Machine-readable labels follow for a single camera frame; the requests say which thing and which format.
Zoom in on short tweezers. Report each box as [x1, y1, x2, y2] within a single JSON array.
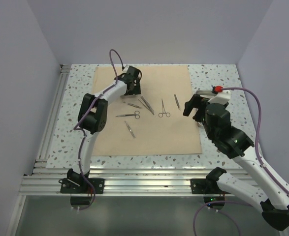
[[124, 102, 142, 109]]

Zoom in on long tweezers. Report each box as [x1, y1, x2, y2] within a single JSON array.
[[138, 96, 155, 115]]

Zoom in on curved tweezers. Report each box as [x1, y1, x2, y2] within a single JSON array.
[[174, 94, 181, 110]]

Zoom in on surgical scissors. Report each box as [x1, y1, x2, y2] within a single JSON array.
[[116, 111, 140, 119]]

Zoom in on hemostat forceps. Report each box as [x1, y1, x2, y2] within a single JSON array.
[[159, 99, 170, 118]]

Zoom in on stainless steel tray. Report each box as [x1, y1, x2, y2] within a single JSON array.
[[195, 90, 215, 96]]

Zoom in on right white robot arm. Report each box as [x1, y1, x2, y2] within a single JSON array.
[[183, 94, 289, 231]]

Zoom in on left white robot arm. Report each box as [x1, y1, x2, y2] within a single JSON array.
[[73, 66, 142, 176]]

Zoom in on beige cloth mat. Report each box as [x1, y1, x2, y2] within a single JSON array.
[[92, 65, 202, 156]]

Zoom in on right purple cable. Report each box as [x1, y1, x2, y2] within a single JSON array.
[[192, 86, 289, 236]]

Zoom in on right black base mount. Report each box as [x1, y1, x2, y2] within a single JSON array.
[[190, 167, 227, 194]]

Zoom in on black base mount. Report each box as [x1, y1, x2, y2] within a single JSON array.
[[58, 169, 105, 194], [190, 167, 227, 194]]

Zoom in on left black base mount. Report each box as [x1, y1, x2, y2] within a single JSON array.
[[58, 169, 105, 194]]

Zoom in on aluminium rail frame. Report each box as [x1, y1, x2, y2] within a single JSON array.
[[18, 64, 278, 197]]

